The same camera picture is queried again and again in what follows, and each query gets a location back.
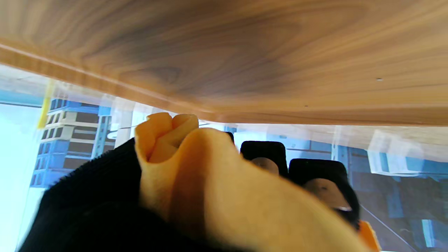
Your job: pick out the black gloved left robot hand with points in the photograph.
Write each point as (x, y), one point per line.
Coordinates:
(98, 206)

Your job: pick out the yellow cloth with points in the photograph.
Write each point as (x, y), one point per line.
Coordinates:
(245, 203)

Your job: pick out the printed warehouse backdrop banner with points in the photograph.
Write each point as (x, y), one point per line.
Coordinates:
(70, 140)

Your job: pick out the brown wooden tray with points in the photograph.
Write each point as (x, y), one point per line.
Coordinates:
(224, 52)

